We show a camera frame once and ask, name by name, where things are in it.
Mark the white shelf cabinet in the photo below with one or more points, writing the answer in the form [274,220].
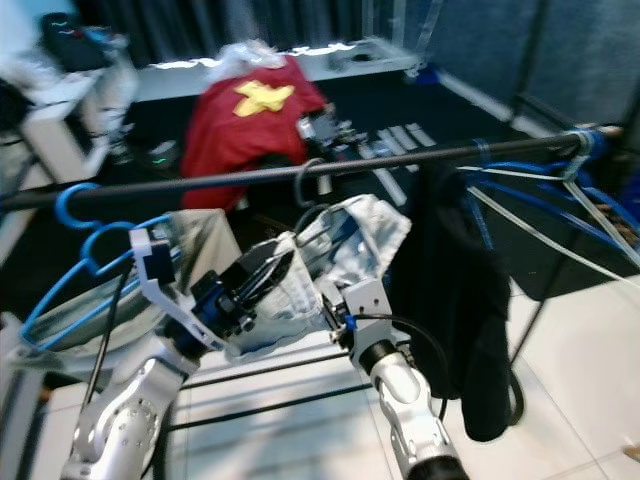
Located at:
[60,120]

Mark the black metal clothes rack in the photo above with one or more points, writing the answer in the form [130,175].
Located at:
[360,165]

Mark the red cloth with yellow star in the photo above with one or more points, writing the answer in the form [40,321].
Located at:
[240,140]

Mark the white window ledge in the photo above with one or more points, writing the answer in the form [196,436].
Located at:
[340,60]

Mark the white crumpled plastic bag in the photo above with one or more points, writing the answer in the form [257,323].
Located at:
[255,55]

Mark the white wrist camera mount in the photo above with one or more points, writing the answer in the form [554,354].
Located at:
[365,305]
[155,280]

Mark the dark grey hanger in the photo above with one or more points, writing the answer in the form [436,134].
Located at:
[300,185]

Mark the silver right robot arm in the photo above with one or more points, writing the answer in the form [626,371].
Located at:
[420,420]

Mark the dark striped curtain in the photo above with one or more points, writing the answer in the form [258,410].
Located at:
[160,20]

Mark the blue plastic hanger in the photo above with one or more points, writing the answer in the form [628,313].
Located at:
[60,205]
[60,295]
[530,170]

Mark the small black bag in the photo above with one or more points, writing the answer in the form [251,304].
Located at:
[75,40]

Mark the white plastic hanger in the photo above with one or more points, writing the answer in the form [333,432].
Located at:
[540,225]

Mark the light denim shorts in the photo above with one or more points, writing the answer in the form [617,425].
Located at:
[360,235]

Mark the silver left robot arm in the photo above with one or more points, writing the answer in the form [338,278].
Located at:
[130,420]

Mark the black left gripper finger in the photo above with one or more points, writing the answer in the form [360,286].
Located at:
[263,254]
[284,280]

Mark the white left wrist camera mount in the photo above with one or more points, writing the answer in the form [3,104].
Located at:
[155,280]

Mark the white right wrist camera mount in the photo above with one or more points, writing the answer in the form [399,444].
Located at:
[365,305]

